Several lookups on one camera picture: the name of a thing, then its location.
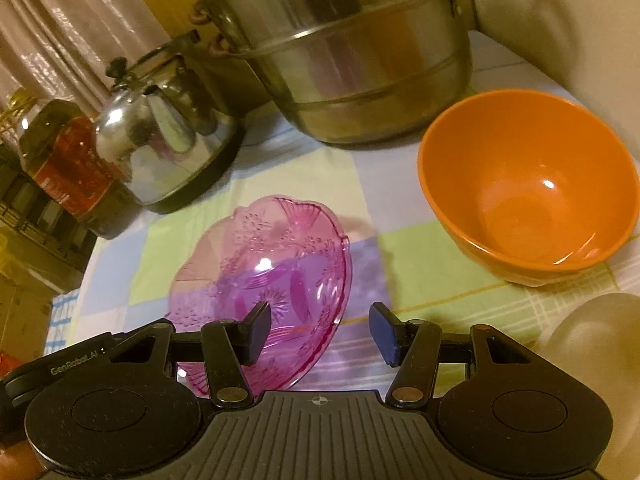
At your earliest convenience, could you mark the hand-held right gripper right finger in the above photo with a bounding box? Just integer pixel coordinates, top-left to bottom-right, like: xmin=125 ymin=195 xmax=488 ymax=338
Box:
xmin=368 ymin=302 xmax=539 ymax=408

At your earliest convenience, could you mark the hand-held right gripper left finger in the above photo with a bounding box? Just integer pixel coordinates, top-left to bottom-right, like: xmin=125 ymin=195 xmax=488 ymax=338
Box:
xmin=104 ymin=301 xmax=273 ymax=407

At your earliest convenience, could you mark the pink glass bowl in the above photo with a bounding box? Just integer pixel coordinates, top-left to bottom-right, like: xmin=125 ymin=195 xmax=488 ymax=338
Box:
xmin=167 ymin=195 xmax=354 ymax=396

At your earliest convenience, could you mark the orange plastic bowl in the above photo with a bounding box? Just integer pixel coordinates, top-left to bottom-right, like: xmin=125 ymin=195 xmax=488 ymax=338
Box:
xmin=417 ymin=89 xmax=635 ymax=288

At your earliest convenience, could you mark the frosted translucent bowl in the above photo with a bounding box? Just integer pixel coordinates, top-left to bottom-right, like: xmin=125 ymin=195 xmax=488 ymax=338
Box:
xmin=532 ymin=292 xmax=640 ymax=461

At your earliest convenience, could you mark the pastel checked tablecloth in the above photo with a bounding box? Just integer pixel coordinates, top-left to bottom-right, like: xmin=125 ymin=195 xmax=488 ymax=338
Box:
xmin=47 ymin=30 xmax=640 ymax=396

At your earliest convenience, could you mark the blue checked cloth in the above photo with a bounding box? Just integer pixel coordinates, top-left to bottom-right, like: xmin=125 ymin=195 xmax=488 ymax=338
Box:
xmin=47 ymin=287 xmax=83 ymax=361

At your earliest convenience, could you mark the stainless steel kettle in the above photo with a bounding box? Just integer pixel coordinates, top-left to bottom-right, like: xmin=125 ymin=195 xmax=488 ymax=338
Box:
xmin=94 ymin=30 xmax=247 ymax=209

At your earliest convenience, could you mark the dark metal rack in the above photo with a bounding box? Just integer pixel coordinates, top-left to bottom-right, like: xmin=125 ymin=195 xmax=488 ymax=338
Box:
xmin=0 ymin=145 xmax=101 ymax=291

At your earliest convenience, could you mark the oil bottle with red label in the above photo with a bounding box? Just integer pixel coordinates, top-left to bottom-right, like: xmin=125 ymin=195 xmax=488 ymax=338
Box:
xmin=7 ymin=87 xmax=146 ymax=241

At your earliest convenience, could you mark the stainless steel steamer pot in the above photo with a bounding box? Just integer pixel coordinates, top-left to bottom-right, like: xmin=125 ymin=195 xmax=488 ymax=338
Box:
xmin=190 ymin=0 xmax=516 ymax=147

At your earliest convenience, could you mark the pale pink curtain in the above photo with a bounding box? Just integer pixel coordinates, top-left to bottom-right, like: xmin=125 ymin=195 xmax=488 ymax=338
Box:
xmin=0 ymin=0 xmax=173 ymax=126

